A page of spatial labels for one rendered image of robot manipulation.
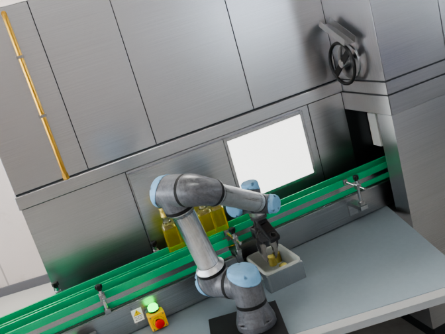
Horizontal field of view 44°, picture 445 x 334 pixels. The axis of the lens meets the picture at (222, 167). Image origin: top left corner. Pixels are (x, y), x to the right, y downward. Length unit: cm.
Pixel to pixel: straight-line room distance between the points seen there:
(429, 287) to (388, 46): 104
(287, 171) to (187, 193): 99
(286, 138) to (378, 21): 69
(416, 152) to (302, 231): 64
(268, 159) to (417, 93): 75
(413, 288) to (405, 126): 80
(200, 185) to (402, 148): 114
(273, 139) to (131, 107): 71
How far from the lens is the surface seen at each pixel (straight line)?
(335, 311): 217
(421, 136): 273
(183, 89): 254
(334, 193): 273
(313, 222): 268
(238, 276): 203
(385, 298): 219
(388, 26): 258
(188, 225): 199
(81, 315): 238
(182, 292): 242
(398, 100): 263
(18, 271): 533
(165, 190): 191
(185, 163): 255
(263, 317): 209
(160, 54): 251
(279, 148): 272
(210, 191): 187
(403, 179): 271
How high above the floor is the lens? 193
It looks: 16 degrees down
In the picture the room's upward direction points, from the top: 16 degrees counter-clockwise
